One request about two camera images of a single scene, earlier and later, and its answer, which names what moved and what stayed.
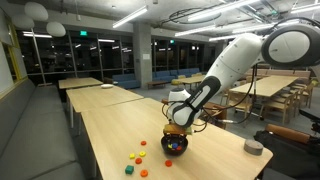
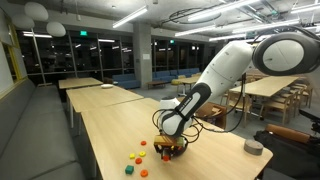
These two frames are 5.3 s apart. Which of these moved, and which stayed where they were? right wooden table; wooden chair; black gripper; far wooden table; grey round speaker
Moved: black gripper
Stayed: right wooden table; wooden chair; grey round speaker; far wooden table
